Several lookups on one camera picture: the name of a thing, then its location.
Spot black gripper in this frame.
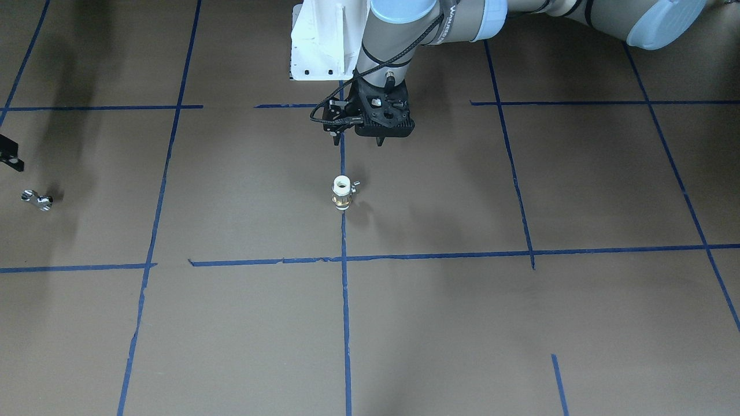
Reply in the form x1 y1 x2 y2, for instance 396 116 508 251
353 79 415 147

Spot brass PPR valve white ends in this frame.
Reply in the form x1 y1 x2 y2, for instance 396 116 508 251
331 176 361 211

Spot chrome pipe fitting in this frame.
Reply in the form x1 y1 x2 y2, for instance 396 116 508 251
20 190 54 211

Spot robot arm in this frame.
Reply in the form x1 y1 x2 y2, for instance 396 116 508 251
344 1 708 145

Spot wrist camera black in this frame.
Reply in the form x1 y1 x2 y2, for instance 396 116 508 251
321 97 364 146

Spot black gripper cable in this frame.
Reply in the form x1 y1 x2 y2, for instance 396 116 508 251
309 12 446 125

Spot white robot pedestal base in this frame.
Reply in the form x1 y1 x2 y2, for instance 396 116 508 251
289 1 369 81

